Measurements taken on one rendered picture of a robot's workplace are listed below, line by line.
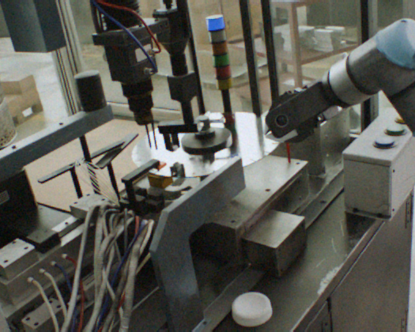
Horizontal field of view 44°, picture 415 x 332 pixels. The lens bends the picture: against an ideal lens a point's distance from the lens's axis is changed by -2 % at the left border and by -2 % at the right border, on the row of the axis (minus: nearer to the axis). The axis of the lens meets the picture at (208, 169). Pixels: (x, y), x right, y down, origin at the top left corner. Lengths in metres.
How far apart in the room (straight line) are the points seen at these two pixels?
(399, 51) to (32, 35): 0.63
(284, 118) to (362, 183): 0.37
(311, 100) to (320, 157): 0.46
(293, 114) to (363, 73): 0.13
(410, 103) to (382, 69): 0.06
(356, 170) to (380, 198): 0.08
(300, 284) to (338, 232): 0.18
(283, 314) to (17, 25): 0.71
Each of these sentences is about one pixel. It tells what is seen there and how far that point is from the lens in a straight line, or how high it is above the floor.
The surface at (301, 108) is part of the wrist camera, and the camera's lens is 0.85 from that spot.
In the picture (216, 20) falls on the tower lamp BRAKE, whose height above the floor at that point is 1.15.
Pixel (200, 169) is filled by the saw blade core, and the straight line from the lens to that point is 1.01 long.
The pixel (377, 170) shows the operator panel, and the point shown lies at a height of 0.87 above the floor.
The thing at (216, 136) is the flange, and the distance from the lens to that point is 1.12.
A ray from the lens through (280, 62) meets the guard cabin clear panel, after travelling 1.52.
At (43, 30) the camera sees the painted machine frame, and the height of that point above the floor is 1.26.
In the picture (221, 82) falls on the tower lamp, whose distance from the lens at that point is 1.38.
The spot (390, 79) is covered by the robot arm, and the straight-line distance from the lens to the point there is 0.78.
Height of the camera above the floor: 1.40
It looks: 26 degrees down
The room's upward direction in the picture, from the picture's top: 10 degrees counter-clockwise
